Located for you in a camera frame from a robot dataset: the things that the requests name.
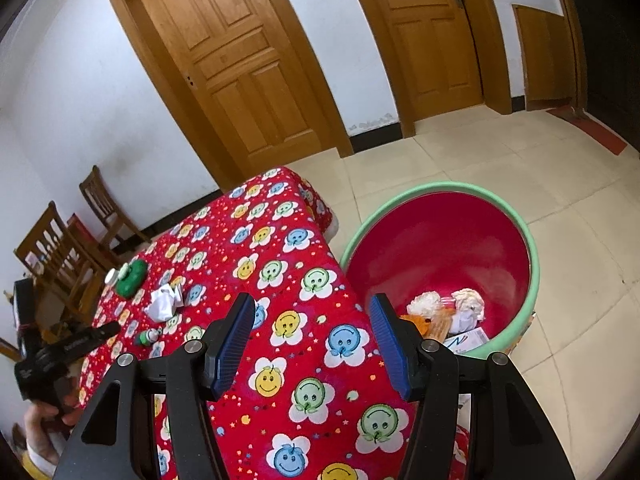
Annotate white tissue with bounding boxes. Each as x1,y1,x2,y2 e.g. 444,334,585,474
450,287,487,333

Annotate wooden door with keyhole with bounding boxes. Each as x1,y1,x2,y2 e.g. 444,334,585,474
106,0,355,193

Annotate narrow wooden door panel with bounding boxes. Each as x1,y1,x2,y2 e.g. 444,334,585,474
512,2,583,111

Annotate red flower-print tablecloth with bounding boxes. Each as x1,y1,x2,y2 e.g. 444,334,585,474
79,166,471,480

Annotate cream fluffy wad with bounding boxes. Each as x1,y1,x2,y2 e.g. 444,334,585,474
406,290,443,317

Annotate crumpled white paper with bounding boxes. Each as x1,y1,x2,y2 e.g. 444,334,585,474
146,284,183,321

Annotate cracker packet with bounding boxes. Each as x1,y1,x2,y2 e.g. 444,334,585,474
427,310,456,341

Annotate green squat bottle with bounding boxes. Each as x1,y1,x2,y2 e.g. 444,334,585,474
116,259,147,295

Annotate white medicine box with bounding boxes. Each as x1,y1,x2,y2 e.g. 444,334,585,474
445,327,490,353

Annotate red doormat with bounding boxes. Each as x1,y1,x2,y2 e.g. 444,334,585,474
545,106,628,156

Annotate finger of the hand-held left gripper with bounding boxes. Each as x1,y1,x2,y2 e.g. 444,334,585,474
60,322,121,359

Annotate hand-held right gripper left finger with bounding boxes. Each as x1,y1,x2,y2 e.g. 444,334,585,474
52,292,257,480

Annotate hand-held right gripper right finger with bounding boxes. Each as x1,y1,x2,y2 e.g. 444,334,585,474
369,293,576,480

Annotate wooden slat-back chair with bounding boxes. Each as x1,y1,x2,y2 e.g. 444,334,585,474
79,165,151,256
14,201,108,321

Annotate person's left hand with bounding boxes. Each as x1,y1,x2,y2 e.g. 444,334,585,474
22,401,84,462

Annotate red bin with green rim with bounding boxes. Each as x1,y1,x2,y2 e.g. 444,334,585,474
339,181,542,361

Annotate wooden door with handle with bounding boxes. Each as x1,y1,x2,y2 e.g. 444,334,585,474
340,0,513,138

